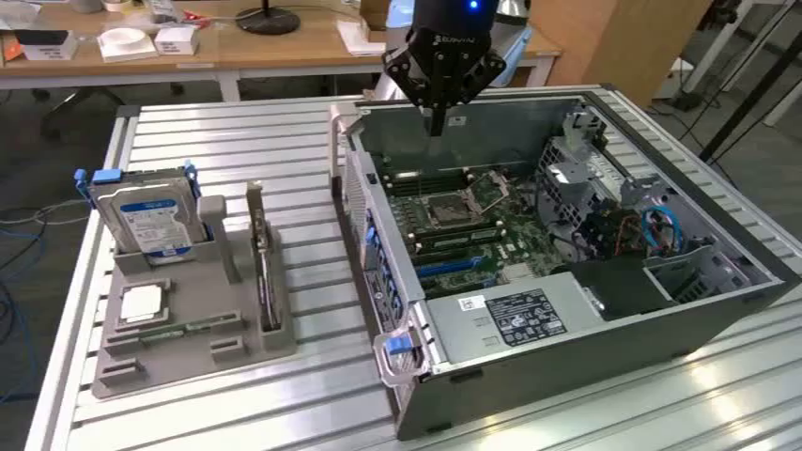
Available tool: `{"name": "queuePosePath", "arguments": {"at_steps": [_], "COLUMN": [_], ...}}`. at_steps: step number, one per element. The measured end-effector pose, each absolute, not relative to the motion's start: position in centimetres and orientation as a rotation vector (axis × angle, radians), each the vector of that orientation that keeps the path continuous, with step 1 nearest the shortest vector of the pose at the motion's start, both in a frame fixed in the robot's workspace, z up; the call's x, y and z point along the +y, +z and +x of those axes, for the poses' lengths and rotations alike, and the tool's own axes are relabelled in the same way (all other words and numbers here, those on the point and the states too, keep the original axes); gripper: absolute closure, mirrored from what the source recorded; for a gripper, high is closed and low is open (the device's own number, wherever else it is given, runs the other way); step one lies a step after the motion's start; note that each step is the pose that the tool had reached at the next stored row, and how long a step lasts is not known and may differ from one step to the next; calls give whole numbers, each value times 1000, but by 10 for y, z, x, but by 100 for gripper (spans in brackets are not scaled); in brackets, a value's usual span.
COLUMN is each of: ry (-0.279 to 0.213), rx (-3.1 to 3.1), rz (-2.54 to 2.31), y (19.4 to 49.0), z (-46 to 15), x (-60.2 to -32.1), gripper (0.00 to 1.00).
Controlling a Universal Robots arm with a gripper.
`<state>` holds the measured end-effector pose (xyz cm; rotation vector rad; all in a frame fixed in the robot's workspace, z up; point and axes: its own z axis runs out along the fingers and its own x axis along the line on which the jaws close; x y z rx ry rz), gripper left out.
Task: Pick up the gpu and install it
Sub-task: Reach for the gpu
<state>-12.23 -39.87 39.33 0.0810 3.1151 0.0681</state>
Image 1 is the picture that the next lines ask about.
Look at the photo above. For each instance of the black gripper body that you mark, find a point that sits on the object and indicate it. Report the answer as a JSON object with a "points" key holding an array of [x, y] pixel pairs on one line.
{"points": [[454, 23]]}

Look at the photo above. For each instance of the graphics card with metal bracket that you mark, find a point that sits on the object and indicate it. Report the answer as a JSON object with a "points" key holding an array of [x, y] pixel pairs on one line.
{"points": [[271, 291]]}

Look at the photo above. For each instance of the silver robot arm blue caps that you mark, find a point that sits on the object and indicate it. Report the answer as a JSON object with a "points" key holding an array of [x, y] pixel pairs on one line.
{"points": [[516, 51]]}

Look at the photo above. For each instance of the white paper stack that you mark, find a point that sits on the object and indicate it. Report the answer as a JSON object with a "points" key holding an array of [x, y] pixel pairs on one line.
{"points": [[360, 40]]}

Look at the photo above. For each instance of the wooden desk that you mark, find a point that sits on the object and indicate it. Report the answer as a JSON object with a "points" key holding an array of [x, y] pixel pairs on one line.
{"points": [[282, 51]]}

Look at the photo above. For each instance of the wooden cabinet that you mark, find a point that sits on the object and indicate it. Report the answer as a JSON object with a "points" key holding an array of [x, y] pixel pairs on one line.
{"points": [[614, 42]]}

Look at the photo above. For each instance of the black lamp base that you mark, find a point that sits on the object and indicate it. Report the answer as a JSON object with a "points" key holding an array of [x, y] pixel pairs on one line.
{"points": [[268, 23]]}

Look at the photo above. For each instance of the metal socket cover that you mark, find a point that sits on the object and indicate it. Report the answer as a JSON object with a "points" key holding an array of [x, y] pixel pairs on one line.
{"points": [[487, 188]]}

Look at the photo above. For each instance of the silver perforated disk cage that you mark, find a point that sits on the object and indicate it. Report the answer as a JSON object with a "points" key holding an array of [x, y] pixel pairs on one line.
{"points": [[567, 174]]}

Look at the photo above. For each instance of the CPU socket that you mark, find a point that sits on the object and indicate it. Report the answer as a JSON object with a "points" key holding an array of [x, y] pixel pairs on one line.
{"points": [[447, 209]]}

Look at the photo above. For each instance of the green motherboard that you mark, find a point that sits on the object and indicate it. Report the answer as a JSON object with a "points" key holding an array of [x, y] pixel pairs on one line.
{"points": [[526, 239]]}

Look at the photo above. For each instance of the small white labelled box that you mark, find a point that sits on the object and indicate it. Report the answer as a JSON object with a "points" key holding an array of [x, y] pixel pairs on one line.
{"points": [[176, 44]]}

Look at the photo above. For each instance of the blue expansion slot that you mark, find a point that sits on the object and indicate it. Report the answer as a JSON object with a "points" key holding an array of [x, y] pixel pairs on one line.
{"points": [[447, 268]]}

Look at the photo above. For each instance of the black slanted pole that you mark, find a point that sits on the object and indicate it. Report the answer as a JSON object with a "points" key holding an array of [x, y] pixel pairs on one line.
{"points": [[754, 94]]}

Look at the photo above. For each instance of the white square box round insert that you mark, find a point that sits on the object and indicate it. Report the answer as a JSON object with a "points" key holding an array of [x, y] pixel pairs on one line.
{"points": [[125, 44]]}

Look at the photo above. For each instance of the hard disk in blue carrier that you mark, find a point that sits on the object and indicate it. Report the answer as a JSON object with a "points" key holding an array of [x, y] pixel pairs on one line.
{"points": [[150, 221]]}

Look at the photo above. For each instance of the black chair base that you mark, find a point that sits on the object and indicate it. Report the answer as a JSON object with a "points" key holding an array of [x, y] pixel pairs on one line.
{"points": [[75, 101]]}

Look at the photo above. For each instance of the grey power supply unit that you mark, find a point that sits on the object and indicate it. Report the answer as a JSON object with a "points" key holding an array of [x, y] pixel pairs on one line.
{"points": [[463, 329]]}

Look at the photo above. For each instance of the grey disk bay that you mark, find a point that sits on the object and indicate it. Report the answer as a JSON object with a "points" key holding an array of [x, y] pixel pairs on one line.
{"points": [[714, 268]]}

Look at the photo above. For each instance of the white box with black lid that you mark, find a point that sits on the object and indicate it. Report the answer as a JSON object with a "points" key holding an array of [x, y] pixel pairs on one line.
{"points": [[49, 52]]}

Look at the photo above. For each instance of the orange box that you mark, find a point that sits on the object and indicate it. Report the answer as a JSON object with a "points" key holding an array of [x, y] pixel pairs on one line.
{"points": [[9, 51]]}

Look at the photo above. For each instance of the silver CPU chip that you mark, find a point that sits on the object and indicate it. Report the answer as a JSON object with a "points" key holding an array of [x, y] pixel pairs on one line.
{"points": [[143, 304]]}

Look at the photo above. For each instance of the green RAM stick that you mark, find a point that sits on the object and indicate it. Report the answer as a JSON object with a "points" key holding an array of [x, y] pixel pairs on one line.
{"points": [[175, 329]]}

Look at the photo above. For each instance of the open dark grey PC case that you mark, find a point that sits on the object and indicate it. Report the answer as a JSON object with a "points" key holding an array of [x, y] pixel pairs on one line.
{"points": [[563, 376]]}

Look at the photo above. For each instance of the grey parts rack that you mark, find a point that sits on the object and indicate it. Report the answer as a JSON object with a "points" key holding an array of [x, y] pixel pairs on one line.
{"points": [[188, 366]]}

